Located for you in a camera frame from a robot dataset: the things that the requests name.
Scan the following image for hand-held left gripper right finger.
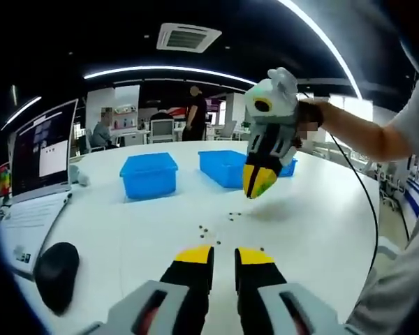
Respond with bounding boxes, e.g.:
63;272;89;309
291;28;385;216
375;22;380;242
233;246;366;335

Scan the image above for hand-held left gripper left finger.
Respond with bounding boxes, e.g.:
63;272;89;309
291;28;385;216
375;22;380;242
78;245;216;335

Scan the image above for blue plastic bin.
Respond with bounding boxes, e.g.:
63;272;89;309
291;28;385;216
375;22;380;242
198;149;253;190
119;151;179;200
278;157;299;179

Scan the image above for white ceiling light strip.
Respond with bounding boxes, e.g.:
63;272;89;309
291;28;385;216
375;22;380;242
1;96;43;131
83;65;258;87
277;0;362;99

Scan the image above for black computer mouse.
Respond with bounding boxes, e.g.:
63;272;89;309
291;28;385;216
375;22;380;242
34;241;81;317

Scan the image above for person's torso in grey shirt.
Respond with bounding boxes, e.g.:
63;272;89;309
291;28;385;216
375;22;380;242
345;78;419;332

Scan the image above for white and black armchair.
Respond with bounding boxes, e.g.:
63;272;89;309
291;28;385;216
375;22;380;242
375;244;401;262

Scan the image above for ceiling air conditioner vent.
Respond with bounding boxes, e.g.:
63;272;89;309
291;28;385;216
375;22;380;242
156;22;223;54

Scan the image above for grey rounded object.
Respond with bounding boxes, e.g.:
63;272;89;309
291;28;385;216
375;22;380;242
68;163;91;188

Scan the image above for colourful toy blocks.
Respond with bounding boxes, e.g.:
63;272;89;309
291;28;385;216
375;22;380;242
0;164;13;207

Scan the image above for silver laptop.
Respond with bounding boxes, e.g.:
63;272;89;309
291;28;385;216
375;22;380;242
0;98;80;282

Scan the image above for black wrist strap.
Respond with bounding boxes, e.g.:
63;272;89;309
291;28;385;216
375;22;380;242
295;100;325;129

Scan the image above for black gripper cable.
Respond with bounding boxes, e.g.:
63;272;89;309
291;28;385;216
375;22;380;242
300;92;378;280

